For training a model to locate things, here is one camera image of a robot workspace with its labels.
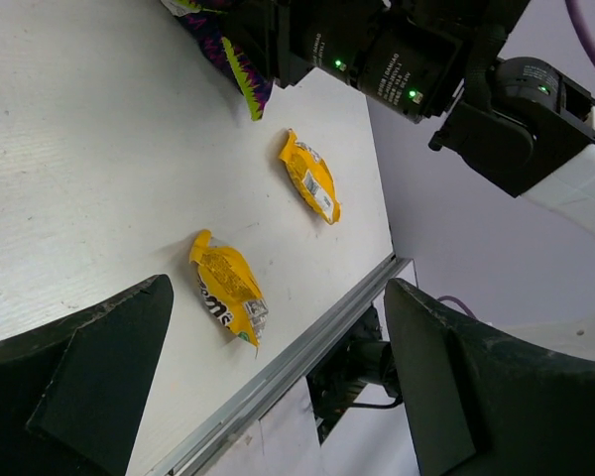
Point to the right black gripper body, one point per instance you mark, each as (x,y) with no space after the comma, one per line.
(255,27)

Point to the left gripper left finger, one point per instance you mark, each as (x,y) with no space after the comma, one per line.
(73,391)

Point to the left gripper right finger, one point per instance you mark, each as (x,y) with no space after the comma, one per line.
(480,401)

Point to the purple Krokant snack bag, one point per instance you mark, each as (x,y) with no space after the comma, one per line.
(201,19)

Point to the yellow snack packet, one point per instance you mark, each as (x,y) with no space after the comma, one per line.
(312,178)

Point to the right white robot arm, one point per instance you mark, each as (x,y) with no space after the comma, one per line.
(519,123)

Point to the yellow M&M packet centre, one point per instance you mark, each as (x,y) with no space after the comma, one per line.
(228,288)

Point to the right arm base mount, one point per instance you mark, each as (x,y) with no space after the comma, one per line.
(361,357)

